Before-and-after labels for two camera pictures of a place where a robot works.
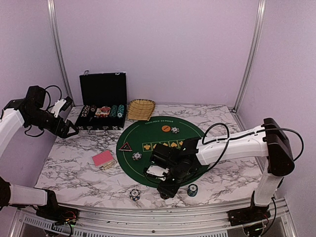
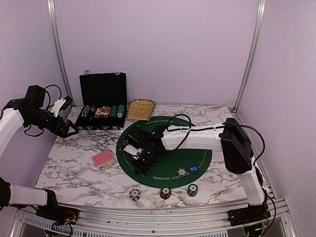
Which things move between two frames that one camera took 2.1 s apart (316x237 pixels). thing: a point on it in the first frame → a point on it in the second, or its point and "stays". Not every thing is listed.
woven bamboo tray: [140, 109] stays
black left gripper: [56, 131] stays
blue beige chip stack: [135, 195] stays
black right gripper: [168, 191] → [142, 169]
